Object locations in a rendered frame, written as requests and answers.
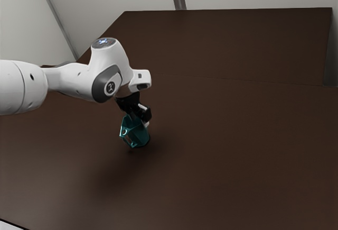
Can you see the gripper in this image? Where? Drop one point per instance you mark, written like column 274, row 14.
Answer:
column 128, row 102

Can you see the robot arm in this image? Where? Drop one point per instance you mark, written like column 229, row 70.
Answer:
column 79, row 82

